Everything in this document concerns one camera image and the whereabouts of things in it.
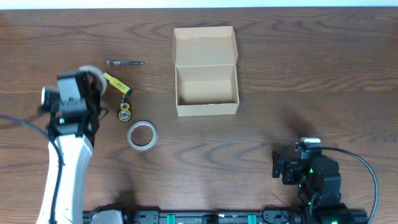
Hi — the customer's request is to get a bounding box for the grey tape roll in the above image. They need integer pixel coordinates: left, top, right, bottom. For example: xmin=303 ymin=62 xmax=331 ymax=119
xmin=127 ymin=120 xmax=158 ymax=151

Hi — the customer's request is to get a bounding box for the white tape roll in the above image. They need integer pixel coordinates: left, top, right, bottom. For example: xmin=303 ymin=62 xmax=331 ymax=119
xmin=78 ymin=65 xmax=108 ymax=96

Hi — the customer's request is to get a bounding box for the brown cardboard box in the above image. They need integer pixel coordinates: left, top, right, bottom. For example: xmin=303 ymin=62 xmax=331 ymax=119
xmin=172 ymin=26 xmax=239 ymax=117

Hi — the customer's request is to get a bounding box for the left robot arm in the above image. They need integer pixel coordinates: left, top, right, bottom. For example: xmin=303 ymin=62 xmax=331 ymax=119
xmin=37 ymin=65 xmax=107 ymax=223

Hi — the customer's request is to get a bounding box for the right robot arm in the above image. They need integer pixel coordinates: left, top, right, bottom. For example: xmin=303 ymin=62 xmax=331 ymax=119
xmin=272 ymin=150 xmax=356 ymax=223

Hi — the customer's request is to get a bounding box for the yellow highlighter marker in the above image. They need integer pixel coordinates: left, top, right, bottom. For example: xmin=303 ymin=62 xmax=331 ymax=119
xmin=103 ymin=73 xmax=132 ymax=96

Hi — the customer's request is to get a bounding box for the black ballpoint pen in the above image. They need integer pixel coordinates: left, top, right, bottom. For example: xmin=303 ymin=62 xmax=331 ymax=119
xmin=104 ymin=60 xmax=146 ymax=65

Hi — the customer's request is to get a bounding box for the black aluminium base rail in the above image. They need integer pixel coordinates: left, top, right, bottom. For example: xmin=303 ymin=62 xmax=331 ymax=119
xmin=82 ymin=203 xmax=369 ymax=224

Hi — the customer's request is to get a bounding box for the right black cable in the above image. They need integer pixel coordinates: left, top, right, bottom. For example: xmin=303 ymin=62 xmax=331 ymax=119
xmin=320 ymin=146 xmax=379 ymax=224

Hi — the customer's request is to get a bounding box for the black cable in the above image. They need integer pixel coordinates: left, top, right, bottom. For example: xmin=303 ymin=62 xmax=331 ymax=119
xmin=0 ymin=114 xmax=66 ymax=224
xmin=320 ymin=146 xmax=379 ymax=224

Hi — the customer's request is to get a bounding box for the left black cable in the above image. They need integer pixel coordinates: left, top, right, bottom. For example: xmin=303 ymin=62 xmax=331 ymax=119
xmin=0 ymin=114 xmax=66 ymax=224

